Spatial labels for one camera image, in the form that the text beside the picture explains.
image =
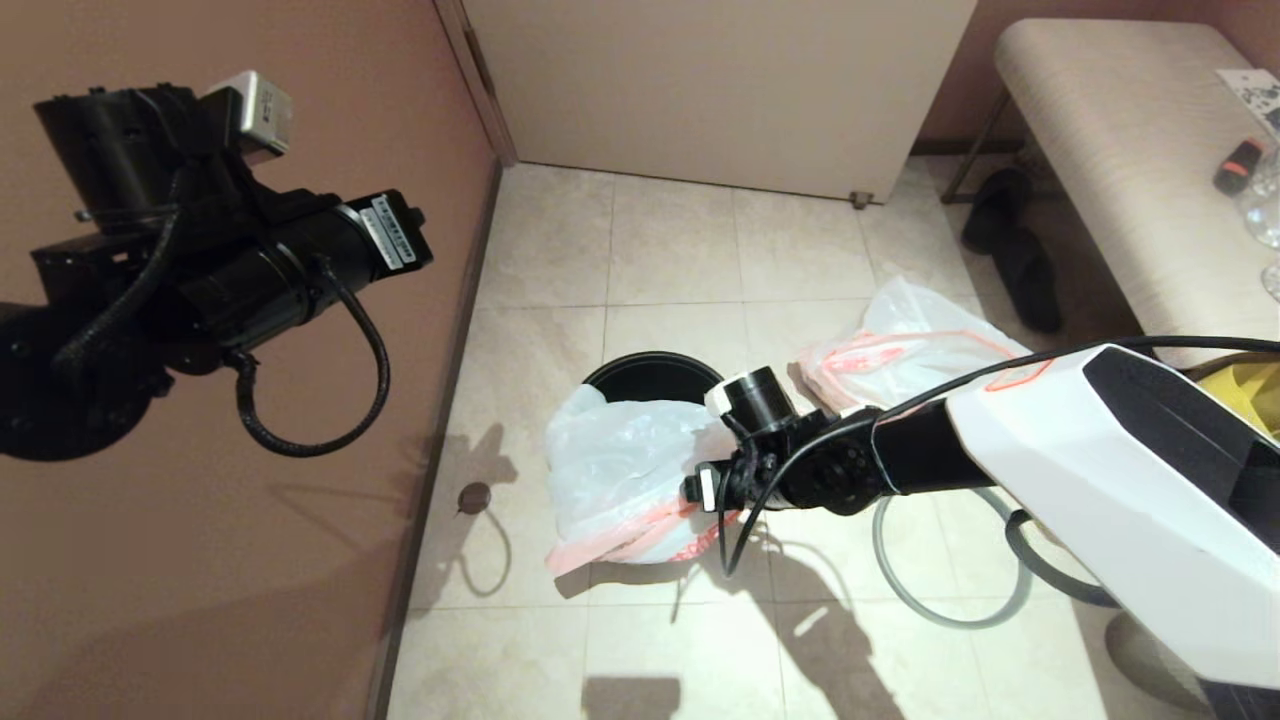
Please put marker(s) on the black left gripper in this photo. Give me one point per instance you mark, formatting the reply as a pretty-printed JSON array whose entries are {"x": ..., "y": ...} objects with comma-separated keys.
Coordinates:
[{"x": 285, "y": 280}]

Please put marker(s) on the white door frame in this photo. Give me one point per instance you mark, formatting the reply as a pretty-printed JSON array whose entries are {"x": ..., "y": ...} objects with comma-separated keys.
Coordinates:
[{"x": 475, "y": 70}]

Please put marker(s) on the white blue printed card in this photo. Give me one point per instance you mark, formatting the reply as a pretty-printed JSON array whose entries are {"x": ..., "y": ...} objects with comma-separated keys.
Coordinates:
[{"x": 1258, "y": 92}]

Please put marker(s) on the thin metal bench leg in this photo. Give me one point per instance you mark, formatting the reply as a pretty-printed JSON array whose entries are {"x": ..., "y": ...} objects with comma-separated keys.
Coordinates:
[{"x": 975, "y": 145}]

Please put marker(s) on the grey ribbed cushion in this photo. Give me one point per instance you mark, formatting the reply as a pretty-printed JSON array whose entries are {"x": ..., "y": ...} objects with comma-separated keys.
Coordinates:
[{"x": 1150, "y": 660}]

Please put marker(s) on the beige wood grain bench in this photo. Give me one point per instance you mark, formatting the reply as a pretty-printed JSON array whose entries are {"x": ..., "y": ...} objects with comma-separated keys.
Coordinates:
[{"x": 1130, "y": 170}]

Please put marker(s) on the clear plastic bag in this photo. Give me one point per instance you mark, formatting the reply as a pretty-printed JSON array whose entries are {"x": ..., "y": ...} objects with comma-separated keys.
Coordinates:
[{"x": 900, "y": 360}]

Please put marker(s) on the small black red object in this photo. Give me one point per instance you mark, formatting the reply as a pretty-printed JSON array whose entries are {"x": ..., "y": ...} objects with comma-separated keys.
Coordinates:
[{"x": 1236, "y": 167}]

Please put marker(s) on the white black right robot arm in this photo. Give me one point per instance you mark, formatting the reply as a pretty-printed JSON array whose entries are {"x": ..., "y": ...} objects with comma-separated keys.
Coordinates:
[{"x": 1100, "y": 480}]

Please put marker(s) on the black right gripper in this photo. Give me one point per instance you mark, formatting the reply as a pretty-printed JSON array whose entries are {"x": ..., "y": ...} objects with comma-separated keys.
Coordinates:
[{"x": 748, "y": 482}]

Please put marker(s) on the yellow fabric bag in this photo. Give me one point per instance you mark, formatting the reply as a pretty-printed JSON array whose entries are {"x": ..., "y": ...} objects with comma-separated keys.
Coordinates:
[{"x": 1250, "y": 395}]

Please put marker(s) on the round grey floor plate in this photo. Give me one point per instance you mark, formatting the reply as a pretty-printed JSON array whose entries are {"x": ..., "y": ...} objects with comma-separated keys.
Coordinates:
[{"x": 474, "y": 498}]

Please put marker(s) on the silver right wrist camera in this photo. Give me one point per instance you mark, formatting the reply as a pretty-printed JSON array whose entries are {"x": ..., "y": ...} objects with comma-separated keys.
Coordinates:
[{"x": 703, "y": 490}]

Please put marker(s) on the black slipper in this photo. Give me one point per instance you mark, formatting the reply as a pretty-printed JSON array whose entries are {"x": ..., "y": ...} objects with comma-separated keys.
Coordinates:
[
  {"x": 990, "y": 212},
  {"x": 1032, "y": 285}
]

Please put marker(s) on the white door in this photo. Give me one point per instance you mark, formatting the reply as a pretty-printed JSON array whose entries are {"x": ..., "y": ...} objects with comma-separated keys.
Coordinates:
[{"x": 720, "y": 90}]

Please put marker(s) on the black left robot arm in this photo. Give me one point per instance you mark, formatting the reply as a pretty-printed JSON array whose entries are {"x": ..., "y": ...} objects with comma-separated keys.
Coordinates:
[{"x": 100, "y": 300}]

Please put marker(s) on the clear glass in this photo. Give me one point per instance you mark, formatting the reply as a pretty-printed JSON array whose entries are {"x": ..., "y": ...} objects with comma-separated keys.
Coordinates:
[
  {"x": 1273, "y": 280},
  {"x": 1266, "y": 205}
]

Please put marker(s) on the black round trash bin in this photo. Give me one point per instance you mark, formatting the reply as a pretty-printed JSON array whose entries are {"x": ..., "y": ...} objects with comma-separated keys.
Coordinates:
[{"x": 650, "y": 375}]

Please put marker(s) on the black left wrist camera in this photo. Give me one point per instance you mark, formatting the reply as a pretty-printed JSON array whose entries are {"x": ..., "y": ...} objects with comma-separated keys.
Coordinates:
[{"x": 395, "y": 232}]

